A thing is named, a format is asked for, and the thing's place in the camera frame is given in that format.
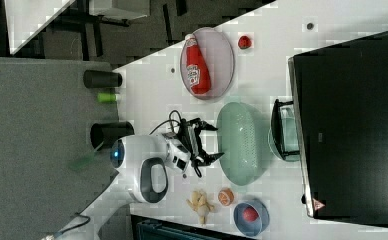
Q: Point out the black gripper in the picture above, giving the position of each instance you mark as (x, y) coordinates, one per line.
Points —
(189, 136)

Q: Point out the mint green strainer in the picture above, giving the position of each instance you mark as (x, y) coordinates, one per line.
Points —
(242, 132)

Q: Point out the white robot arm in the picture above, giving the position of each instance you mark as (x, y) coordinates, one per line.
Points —
(141, 162)

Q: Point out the orange slice toy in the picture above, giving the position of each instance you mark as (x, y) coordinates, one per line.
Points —
(225, 196)

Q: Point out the red ketchup bottle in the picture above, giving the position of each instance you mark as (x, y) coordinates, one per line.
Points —
(197, 70)

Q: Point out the red ball in bowl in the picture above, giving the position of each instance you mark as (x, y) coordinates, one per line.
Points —
(249, 214)

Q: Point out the blue bowl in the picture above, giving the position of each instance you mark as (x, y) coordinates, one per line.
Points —
(251, 229)

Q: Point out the black cylinder lower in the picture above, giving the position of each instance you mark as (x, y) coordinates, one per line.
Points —
(104, 135)

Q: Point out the black cylinder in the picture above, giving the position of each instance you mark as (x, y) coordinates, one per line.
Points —
(104, 135)
(101, 79)

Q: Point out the dark teal crate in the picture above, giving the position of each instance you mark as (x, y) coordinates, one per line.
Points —
(159, 230)

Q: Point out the small red toy fruit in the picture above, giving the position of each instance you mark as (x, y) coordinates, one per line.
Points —
(244, 42)

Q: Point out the green cylinder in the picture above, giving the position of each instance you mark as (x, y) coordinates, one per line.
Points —
(106, 97)

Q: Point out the black cylinder upper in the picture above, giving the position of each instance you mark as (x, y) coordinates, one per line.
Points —
(101, 79)

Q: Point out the black box appliance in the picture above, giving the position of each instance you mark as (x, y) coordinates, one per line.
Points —
(340, 103)

